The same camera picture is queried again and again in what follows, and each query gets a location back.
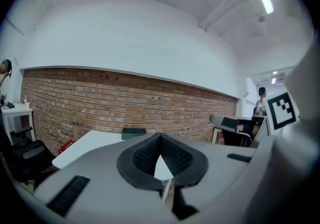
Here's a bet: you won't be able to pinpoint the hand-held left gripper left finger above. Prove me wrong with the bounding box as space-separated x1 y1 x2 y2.
33 132 181 224

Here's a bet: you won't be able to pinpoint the small white table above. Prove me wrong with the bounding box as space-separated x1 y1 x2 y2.
0 102 35 145

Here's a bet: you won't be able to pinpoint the dark green box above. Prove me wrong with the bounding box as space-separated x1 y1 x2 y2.
121 127 147 140

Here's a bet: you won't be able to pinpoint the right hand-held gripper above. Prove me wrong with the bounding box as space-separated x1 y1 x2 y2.
224 30 320 224

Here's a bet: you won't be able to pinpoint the large white table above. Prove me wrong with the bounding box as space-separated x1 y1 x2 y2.
51 129 176 203

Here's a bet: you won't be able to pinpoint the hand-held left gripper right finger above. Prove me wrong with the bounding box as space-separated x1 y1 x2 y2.
159 132 256 224

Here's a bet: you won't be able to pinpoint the red box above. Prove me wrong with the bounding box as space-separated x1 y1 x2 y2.
58 140 75 155

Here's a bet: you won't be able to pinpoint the white ceiling pipes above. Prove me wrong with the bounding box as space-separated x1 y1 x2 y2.
199 0 252 31

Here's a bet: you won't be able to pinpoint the black office chair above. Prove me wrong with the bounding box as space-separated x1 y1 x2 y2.
9 126 55 183

